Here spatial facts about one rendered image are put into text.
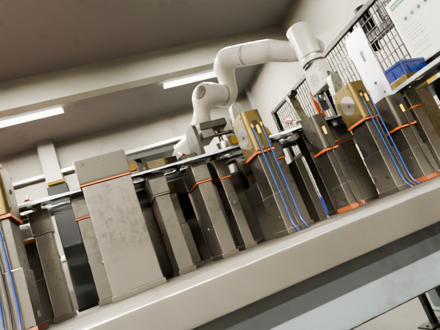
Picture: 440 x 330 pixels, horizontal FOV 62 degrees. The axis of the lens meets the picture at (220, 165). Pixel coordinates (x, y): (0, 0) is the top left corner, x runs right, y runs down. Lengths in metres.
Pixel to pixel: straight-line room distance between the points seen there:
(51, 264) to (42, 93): 4.98
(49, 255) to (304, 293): 0.74
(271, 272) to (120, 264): 0.50
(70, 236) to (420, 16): 1.60
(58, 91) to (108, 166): 5.03
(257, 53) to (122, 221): 0.90
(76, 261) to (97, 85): 4.67
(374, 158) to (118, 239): 0.75
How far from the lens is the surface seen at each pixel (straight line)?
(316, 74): 1.37
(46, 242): 1.07
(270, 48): 1.49
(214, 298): 0.40
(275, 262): 0.42
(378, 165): 1.16
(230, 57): 1.58
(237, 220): 1.12
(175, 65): 6.06
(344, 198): 1.09
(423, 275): 0.56
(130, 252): 0.87
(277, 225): 0.99
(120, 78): 5.91
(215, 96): 1.58
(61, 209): 1.20
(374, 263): 0.52
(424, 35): 1.79
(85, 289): 1.37
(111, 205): 0.88
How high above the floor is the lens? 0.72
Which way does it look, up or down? 12 degrees up
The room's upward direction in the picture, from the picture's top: 21 degrees counter-clockwise
